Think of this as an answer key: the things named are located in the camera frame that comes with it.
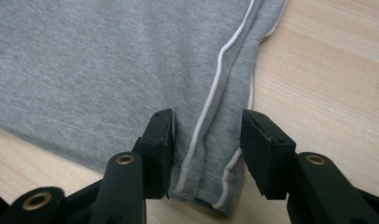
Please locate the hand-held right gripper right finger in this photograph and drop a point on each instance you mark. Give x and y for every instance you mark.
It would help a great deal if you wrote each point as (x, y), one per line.
(265, 155)

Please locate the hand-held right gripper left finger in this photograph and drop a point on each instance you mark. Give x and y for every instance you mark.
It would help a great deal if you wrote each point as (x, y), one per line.
(156, 149)

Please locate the grey shorts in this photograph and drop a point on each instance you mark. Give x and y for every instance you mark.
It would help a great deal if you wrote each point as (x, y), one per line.
(116, 62)

